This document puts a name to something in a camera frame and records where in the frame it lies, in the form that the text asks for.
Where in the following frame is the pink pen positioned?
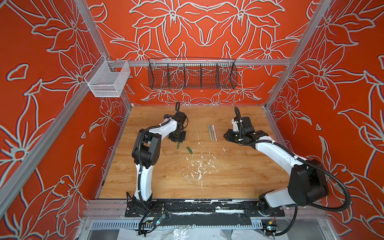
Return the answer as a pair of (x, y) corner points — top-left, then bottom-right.
(211, 125), (218, 141)

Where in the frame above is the light green pen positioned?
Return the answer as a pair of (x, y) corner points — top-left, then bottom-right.
(208, 124), (213, 141)

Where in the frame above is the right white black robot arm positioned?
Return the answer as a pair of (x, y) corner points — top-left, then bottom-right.
(224, 117), (329, 216)

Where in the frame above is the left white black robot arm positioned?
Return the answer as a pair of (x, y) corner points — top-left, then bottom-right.
(132, 111), (188, 212)

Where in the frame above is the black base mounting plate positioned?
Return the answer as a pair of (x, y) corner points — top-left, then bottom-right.
(125, 199), (285, 218)

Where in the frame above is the black wire mesh basket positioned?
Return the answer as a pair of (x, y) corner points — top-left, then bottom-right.
(148, 57), (239, 90)

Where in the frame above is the grey slotted cable duct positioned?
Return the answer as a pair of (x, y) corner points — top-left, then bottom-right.
(90, 219), (263, 230)

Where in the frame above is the white wire mesh basket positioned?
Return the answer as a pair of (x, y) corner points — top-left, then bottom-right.
(85, 56), (131, 98)

